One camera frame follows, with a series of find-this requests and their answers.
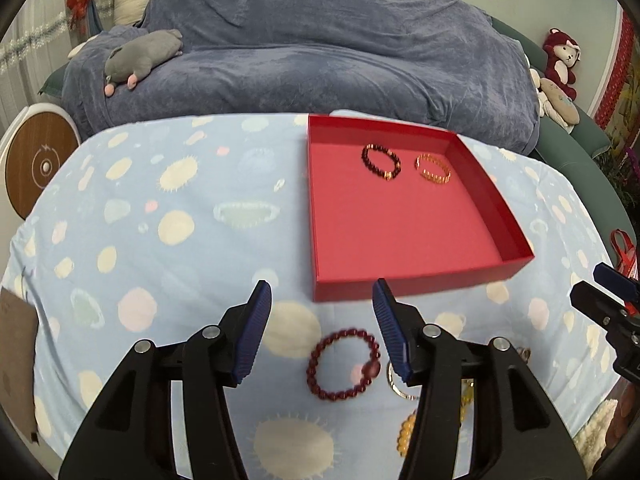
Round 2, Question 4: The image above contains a yellow bead bracelet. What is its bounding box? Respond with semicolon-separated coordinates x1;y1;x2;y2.
396;378;475;458

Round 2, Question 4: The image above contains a gold bangle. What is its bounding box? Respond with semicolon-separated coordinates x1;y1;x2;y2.
386;361;421;402

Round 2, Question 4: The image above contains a red bead bracelet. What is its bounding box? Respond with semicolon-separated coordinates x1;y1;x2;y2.
305;327;383;403

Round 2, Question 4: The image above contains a gold chain bracelet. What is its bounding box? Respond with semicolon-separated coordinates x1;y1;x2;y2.
413;153;452;186

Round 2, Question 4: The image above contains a dark bead bracelet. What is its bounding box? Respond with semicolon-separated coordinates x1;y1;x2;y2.
360;142;404;182

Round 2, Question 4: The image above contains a red jewelry tray box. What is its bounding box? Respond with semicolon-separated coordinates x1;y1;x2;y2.
308;115;534;301

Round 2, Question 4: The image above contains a red gift bag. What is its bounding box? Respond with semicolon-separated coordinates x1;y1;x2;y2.
610;229;639;281

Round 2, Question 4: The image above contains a teal sofa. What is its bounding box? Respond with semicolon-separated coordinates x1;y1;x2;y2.
489;15;639;256

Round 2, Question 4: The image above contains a beige plush toy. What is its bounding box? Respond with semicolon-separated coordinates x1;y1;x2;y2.
529;67;580;133

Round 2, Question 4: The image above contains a light blue patterned sheet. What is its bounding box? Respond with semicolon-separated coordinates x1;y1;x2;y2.
2;115;617;479

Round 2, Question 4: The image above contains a red monkey plush toy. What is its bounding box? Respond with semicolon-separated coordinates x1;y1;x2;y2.
542;28;580;101

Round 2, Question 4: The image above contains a round wooden white stool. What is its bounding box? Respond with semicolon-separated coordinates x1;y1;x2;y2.
1;103;81;219

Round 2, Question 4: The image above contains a grey plush mouse toy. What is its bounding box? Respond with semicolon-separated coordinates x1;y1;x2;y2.
104;29;183;98

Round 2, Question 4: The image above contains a white curtain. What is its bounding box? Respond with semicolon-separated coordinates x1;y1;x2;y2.
1;0;74;128

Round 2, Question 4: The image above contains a blue-grey velvet blanket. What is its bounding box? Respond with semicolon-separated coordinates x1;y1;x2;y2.
62;0;540;155

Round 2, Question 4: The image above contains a red bow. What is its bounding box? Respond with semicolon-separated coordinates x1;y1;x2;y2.
66;0;92;29

